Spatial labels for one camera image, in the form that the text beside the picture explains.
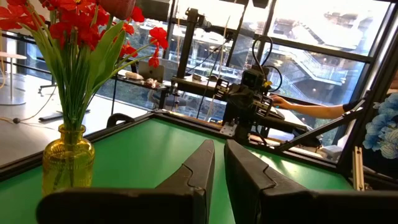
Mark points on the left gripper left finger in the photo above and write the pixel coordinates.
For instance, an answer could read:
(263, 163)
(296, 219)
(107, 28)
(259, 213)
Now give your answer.
(140, 207)

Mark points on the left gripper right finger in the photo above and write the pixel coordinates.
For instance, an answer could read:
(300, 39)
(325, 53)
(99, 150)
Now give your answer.
(295, 208)

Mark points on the blue artificial flower bunch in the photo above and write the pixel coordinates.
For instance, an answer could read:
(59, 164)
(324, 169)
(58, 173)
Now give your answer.
(384, 130)

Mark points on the red artificial flower bunch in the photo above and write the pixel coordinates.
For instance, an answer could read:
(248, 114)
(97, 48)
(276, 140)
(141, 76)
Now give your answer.
(74, 77)

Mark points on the red artificial tulip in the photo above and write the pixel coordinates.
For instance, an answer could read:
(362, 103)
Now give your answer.
(116, 7)

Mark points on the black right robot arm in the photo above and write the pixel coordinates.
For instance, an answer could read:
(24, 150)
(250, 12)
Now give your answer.
(241, 124)

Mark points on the person's forearm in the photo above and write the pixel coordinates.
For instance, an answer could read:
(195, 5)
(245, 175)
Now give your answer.
(317, 111)

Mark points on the yellow glass vase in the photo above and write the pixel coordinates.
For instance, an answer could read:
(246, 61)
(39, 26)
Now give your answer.
(68, 161)

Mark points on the person's hand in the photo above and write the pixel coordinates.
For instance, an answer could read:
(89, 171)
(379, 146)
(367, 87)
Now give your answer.
(281, 102)

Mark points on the green table mat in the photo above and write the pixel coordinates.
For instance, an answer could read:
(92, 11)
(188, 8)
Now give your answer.
(140, 149)

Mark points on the black metal pole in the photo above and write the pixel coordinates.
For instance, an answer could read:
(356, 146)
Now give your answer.
(186, 46)

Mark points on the silver laptop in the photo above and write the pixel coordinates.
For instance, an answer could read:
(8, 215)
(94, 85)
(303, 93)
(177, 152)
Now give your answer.
(151, 72)

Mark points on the black window shelf desk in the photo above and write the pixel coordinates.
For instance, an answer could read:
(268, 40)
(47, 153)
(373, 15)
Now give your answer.
(140, 83)

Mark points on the white round table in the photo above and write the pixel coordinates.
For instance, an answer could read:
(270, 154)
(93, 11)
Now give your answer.
(12, 56)

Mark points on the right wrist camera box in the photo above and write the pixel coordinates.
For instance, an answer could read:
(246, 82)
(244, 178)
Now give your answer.
(252, 77)

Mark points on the black aluminium table frame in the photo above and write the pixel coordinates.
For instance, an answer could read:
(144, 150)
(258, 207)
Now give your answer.
(18, 168)

